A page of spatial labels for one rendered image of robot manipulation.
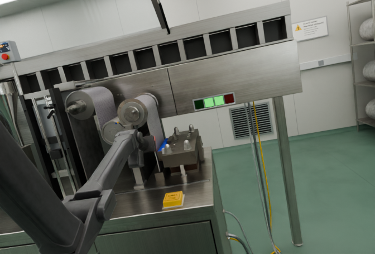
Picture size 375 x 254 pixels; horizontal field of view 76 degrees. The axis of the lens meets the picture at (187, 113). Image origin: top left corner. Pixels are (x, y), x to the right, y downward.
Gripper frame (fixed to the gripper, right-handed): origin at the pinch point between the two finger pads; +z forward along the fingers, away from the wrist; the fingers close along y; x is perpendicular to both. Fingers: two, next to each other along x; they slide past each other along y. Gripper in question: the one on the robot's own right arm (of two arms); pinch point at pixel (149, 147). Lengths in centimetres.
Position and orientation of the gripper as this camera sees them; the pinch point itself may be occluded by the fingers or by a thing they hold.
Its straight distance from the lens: 112.6
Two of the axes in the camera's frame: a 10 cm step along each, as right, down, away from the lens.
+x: -1.5, -9.4, 3.0
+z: 1.7, 2.7, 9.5
